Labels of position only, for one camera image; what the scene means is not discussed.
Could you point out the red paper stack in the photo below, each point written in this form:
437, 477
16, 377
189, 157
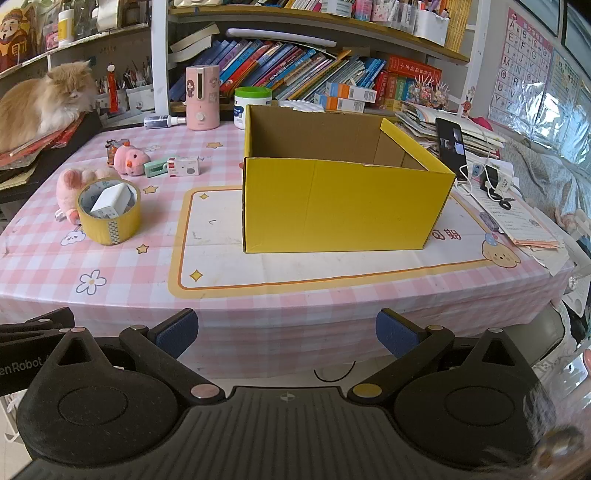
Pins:
27, 147

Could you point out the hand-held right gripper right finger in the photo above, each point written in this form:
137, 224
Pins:
392, 334

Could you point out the white pen holder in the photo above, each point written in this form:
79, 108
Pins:
140, 98

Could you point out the black scissors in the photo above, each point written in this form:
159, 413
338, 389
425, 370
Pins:
503, 202

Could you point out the small grey orange toy figure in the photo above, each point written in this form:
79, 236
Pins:
111, 150

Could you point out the white shelf container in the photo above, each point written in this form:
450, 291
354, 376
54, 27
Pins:
430, 27

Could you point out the black keyboard piano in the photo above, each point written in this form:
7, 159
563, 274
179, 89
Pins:
69, 147

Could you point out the red boxed book set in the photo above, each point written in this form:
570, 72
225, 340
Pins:
411, 78

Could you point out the black smartphone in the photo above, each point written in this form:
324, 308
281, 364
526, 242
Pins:
451, 147

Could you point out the white bumpy foam sheet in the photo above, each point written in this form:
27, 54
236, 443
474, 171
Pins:
300, 106

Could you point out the white charger block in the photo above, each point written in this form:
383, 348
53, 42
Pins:
111, 198

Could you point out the loose printed paper sheets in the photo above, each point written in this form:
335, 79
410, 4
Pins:
526, 226

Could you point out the figure wall poster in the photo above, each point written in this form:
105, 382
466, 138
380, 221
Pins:
16, 39

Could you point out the red hanging ornament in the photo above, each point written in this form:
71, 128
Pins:
113, 92

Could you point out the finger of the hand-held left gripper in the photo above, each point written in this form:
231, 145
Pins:
32, 337
46, 321

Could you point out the black power adapter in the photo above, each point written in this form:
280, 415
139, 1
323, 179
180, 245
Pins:
492, 177

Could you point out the white jar green lid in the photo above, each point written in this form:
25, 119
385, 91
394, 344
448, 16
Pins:
241, 110

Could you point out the orange white carton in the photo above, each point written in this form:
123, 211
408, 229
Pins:
351, 91
339, 105

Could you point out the alphabet wall poster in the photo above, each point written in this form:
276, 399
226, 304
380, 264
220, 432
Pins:
521, 64

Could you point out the stack of paper booklets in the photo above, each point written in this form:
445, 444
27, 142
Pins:
480, 134

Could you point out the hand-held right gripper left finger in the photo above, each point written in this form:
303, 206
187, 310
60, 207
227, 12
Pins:
178, 330

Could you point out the yellow tape roll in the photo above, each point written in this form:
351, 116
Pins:
108, 230

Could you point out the wooden shelf board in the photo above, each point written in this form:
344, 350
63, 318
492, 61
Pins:
323, 23

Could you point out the pink bunny plush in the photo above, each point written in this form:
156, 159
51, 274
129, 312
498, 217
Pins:
69, 189

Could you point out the pink humidifier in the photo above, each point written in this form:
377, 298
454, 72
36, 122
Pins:
203, 106

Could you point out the row of small shelf books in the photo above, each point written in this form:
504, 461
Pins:
351, 5

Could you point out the white lamp bar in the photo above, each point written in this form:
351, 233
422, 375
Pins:
281, 38

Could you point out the pink pig plush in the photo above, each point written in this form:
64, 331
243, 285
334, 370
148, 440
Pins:
129, 159

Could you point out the row of colorful books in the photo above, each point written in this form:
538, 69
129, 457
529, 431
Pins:
277, 64

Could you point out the pink checkered tablecloth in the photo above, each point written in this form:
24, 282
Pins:
138, 286

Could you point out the yellow cardboard box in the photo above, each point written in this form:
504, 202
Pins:
332, 203

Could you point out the grey covered sofa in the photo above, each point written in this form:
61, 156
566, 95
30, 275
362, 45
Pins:
549, 184

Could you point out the white quilted handbag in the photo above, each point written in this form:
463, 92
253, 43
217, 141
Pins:
194, 2

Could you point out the small white red-label box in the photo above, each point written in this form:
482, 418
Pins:
184, 167

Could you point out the orange fluffy cat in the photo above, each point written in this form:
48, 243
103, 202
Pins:
37, 101

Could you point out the white shelf post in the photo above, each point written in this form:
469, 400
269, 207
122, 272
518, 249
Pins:
159, 55

